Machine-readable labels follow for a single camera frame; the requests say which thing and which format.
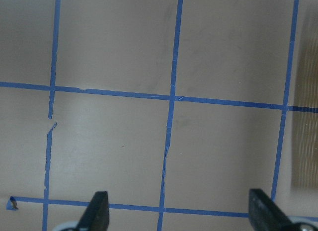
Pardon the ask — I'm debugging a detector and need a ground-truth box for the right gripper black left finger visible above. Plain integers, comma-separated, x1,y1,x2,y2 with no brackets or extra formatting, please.
75,191,110,231

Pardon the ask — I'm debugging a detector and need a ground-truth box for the brown wicker basket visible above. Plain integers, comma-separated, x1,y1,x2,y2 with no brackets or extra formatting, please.
291,3,318,192

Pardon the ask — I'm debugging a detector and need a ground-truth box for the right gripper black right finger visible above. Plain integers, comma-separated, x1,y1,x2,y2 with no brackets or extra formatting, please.
248,189,298,231

